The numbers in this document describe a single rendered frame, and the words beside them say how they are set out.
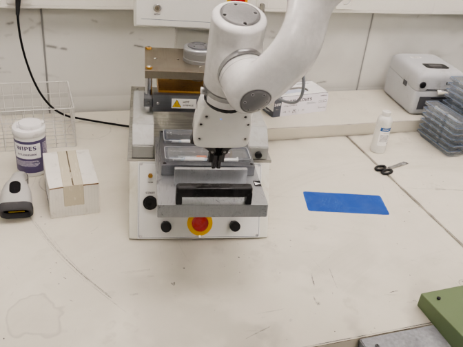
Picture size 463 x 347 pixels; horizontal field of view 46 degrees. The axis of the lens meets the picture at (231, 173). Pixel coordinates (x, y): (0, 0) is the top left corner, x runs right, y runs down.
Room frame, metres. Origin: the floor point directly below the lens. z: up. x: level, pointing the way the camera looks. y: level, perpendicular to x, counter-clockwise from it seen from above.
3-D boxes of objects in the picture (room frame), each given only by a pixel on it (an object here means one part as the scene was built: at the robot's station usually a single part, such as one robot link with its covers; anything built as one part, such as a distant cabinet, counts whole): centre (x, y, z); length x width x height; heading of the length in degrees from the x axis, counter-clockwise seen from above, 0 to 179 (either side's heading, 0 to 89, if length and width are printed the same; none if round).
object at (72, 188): (1.20, 0.41, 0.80); 0.19 x 0.13 x 0.09; 21
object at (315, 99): (1.85, -0.19, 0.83); 0.23 x 0.12 x 0.07; 119
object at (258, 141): (1.29, -0.04, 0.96); 0.26 x 0.05 x 0.07; 11
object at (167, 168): (1.09, 0.06, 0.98); 0.20 x 0.17 x 0.03; 101
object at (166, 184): (1.04, 0.06, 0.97); 0.30 x 0.22 x 0.08; 11
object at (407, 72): (2.03, -0.70, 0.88); 0.25 x 0.20 x 0.17; 15
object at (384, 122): (1.66, -0.48, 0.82); 0.05 x 0.05 x 0.14
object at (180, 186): (0.90, 0.03, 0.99); 0.15 x 0.02 x 0.04; 101
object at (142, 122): (1.24, 0.24, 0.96); 0.25 x 0.05 x 0.07; 11
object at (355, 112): (1.92, -0.41, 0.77); 0.84 x 0.30 x 0.04; 111
